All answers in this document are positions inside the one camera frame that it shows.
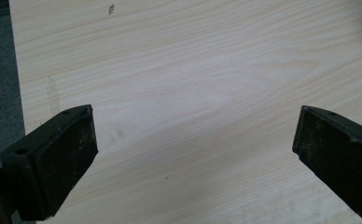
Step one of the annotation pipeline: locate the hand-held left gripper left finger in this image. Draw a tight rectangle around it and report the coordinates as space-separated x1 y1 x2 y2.
0 104 99 222

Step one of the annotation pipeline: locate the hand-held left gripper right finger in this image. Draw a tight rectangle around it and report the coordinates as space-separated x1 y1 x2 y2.
291 105 362 222

